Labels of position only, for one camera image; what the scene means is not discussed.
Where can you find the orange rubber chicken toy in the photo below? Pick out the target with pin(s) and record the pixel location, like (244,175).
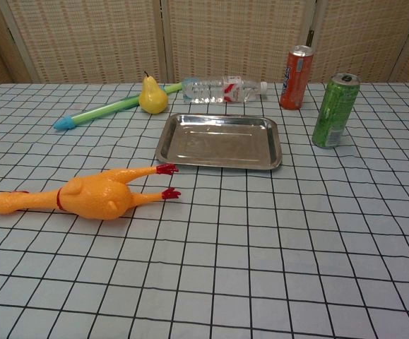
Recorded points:
(98,194)

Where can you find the stainless steel tray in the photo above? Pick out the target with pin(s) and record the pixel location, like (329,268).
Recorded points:
(218,141)

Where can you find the green tube toy blue tip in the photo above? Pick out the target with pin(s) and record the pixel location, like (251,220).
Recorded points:
(94,113)

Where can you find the clear plastic water bottle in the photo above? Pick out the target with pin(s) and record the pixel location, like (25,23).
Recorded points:
(207,90)

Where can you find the yellow plastic pear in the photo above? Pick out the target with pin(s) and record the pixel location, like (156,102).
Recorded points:
(153,97)

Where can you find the grey checkered tablecloth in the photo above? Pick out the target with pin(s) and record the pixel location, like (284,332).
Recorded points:
(225,265)

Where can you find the orange soda can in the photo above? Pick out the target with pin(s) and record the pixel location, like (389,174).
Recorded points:
(296,81)

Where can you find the green soda can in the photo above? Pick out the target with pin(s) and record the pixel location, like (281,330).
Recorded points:
(335,113)

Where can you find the beige woven folding screen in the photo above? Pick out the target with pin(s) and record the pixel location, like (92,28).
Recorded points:
(84,35)

